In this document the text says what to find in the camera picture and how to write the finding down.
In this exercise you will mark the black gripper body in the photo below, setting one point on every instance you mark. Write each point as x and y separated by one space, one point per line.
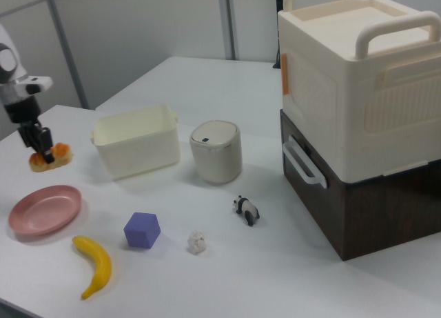
24 111

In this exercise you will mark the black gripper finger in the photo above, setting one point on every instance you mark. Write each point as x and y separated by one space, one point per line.
27 137
45 143

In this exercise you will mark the orange glazed bread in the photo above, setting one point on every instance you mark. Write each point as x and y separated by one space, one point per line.
62 156

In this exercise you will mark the pink plate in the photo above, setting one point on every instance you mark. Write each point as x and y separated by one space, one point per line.
44 211

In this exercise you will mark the cream plastic basket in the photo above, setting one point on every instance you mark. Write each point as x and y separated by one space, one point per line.
138 156

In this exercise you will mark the purple cube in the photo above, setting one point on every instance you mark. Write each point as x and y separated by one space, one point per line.
141 231

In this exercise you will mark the yellow banana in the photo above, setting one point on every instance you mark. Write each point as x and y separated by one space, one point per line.
100 263

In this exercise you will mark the small beige trash can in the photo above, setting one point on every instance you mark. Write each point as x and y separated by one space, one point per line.
215 156

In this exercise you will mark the small white crumpled lump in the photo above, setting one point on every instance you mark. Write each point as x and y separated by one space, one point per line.
196 243

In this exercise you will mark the panda figurine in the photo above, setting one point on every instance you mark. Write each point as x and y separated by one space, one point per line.
248 210

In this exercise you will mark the dark brown wooden drawer box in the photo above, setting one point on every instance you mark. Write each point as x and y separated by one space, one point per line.
379 218

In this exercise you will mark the grey slanted partition post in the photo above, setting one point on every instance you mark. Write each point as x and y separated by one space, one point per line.
78 73

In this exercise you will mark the grey upright partition post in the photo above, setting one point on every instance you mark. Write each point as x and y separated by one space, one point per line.
231 21

